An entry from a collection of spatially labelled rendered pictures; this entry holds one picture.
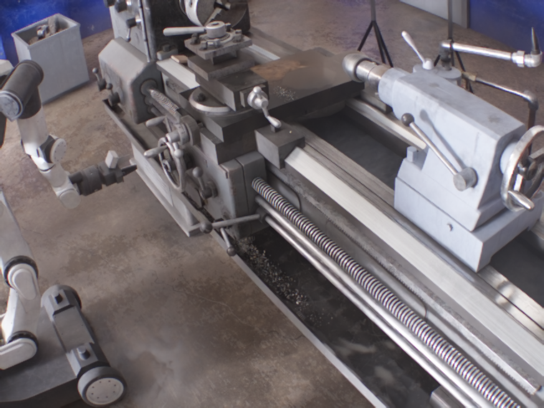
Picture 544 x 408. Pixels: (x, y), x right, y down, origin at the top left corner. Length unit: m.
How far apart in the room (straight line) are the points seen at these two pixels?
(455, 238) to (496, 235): 0.12
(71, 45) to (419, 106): 3.43
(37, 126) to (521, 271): 1.43
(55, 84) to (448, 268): 3.68
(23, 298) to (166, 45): 1.26
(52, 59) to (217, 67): 2.77
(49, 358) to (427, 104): 1.66
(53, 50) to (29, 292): 2.76
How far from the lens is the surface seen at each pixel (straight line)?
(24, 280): 2.00
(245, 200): 1.93
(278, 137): 1.83
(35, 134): 1.67
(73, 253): 2.99
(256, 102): 1.75
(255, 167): 1.89
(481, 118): 1.39
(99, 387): 2.20
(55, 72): 4.55
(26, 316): 2.17
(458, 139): 1.40
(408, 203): 1.54
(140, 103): 2.69
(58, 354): 2.31
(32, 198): 3.54
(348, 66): 1.73
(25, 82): 1.56
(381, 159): 1.98
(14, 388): 2.29
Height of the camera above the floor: 1.83
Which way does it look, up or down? 37 degrees down
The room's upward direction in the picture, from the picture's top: 7 degrees counter-clockwise
